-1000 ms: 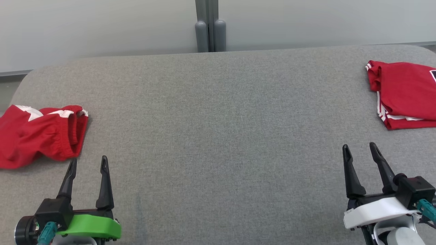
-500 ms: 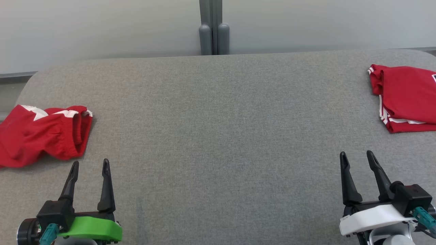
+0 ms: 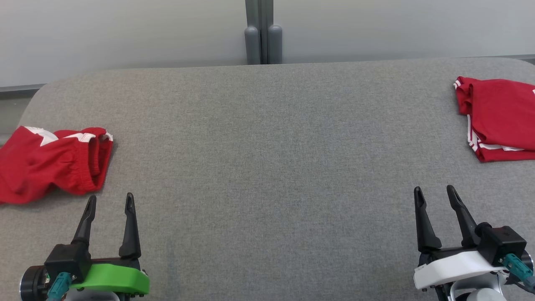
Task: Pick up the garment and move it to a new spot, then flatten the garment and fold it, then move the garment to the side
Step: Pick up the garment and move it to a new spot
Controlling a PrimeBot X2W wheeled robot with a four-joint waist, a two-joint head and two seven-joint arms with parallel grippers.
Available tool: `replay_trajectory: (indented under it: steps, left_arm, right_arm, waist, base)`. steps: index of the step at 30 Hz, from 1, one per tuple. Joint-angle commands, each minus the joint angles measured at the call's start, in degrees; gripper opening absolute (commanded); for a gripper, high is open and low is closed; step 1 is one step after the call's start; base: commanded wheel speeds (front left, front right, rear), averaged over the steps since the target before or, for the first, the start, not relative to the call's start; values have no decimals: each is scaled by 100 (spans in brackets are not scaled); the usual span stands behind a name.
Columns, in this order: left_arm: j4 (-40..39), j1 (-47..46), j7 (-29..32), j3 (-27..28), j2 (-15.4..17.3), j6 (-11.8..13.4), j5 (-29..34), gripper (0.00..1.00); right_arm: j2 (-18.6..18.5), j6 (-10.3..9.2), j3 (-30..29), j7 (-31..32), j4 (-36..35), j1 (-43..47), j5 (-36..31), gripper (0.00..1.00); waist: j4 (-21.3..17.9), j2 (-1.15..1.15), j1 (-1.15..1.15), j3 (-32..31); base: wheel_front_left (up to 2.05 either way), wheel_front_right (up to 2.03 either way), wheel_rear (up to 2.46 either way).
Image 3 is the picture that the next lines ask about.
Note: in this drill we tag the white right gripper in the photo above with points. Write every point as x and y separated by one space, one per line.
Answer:
455 267

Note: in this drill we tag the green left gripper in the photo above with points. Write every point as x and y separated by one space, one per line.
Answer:
113 278

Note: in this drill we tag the red shorts with white trim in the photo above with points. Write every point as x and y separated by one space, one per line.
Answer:
42 167

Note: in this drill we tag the grey fabric sofa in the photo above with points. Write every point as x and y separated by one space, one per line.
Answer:
267 167

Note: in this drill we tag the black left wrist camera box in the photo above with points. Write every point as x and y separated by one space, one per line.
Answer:
67 261

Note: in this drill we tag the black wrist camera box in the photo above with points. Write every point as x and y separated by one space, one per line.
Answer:
67 261
501 244

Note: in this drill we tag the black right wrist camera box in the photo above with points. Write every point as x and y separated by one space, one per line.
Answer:
501 244

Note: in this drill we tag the teal left camera connector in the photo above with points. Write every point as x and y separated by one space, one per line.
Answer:
58 286

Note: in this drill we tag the teal camera connector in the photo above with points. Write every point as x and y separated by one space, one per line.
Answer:
518 269
58 286

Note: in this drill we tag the teal right camera connector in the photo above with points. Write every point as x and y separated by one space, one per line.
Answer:
518 269

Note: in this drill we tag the grey wall rail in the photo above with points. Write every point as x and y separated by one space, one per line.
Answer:
21 90

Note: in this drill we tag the grey metal frame post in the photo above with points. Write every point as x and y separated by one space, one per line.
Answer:
263 33

